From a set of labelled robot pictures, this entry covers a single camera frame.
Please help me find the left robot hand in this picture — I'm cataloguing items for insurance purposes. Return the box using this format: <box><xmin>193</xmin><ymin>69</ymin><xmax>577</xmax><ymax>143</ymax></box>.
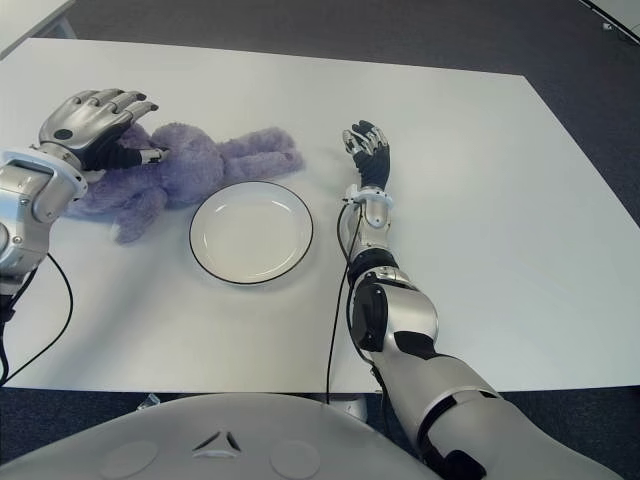
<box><xmin>38</xmin><ymin>88</ymin><xmax>171</xmax><ymax>173</ymax></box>

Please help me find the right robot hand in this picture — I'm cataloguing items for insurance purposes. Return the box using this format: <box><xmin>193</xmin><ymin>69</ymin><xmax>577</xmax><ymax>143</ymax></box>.
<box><xmin>342</xmin><ymin>119</ymin><xmax>392</xmax><ymax>191</ymax></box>

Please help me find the purple plush doll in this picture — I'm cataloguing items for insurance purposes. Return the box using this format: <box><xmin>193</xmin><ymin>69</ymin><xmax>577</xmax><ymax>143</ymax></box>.
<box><xmin>62</xmin><ymin>124</ymin><xmax>306</xmax><ymax>245</ymax></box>

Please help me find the white plate black rim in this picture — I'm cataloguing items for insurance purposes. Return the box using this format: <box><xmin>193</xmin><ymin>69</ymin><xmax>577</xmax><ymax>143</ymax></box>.
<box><xmin>188</xmin><ymin>180</ymin><xmax>315</xmax><ymax>287</ymax></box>

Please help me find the silver table leg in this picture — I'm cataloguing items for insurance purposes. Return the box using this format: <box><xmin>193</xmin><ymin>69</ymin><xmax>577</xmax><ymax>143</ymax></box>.
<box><xmin>329</xmin><ymin>392</ymin><xmax>372</xmax><ymax>419</ymax></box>

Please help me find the silver robot torso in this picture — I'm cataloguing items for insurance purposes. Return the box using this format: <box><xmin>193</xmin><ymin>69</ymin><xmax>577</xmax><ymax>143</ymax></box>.
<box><xmin>0</xmin><ymin>392</ymin><xmax>447</xmax><ymax>480</ymax></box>

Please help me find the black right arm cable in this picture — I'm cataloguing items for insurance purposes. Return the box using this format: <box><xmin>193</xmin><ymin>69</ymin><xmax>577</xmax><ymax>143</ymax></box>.
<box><xmin>325</xmin><ymin>202</ymin><xmax>362</xmax><ymax>404</ymax></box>

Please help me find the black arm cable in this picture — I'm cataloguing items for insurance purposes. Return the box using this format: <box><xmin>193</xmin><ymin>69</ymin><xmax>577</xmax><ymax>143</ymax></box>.
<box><xmin>325</xmin><ymin>202</ymin><xmax>362</xmax><ymax>404</ymax></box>
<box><xmin>0</xmin><ymin>252</ymin><xmax>74</xmax><ymax>387</ymax></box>

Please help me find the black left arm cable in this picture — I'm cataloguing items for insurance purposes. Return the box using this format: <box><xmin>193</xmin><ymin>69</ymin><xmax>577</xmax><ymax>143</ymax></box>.
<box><xmin>0</xmin><ymin>252</ymin><xmax>74</xmax><ymax>387</ymax></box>

